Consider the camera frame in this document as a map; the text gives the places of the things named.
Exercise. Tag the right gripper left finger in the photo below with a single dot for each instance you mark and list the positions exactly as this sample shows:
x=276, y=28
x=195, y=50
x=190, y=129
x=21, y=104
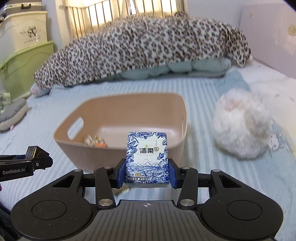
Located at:
x=67, y=205

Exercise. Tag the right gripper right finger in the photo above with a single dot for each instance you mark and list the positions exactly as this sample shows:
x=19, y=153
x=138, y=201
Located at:
x=226, y=206

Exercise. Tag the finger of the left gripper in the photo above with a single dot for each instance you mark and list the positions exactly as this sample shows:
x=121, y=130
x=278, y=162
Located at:
x=37, y=162

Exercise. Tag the floral yellow white cloth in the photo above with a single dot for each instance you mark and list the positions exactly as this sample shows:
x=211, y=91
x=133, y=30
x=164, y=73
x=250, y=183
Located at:
x=95, y=141

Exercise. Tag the blue white tissue pack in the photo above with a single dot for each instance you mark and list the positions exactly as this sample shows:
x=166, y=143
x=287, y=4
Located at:
x=146, y=164

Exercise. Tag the black small box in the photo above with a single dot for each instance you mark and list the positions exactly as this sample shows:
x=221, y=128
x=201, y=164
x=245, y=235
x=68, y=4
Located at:
x=35, y=152

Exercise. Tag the grey beige plush toy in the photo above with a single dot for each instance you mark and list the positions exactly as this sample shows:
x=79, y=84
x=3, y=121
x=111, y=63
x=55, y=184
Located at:
x=13, y=114

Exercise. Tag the tan plastic storage basket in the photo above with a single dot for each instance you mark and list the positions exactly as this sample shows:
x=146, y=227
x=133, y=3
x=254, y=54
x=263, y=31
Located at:
x=112, y=118

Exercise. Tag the pink grey pillow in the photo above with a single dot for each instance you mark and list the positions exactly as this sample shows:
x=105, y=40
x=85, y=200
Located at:
x=37, y=91

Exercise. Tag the white fluffy plush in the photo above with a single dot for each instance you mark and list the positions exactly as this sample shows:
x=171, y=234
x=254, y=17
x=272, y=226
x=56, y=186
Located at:
x=241, y=124

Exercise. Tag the green plastic storage bin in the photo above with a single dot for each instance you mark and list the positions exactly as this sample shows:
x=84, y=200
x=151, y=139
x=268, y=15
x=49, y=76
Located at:
x=17, y=71

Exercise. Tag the leopard print blanket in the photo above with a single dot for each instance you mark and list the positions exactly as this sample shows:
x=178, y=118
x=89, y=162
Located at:
x=141, y=42

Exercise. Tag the cream storage box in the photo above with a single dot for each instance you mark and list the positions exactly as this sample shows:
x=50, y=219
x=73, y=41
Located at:
x=22, y=30

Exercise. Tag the teal quilted comforter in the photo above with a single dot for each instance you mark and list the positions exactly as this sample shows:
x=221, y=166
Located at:
x=208, y=68

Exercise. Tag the metal window railing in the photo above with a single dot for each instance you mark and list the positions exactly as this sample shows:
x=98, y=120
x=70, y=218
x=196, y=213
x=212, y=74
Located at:
x=84, y=17

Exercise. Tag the pink headboard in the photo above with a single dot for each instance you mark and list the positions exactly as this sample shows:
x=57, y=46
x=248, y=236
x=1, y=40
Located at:
x=270, y=32

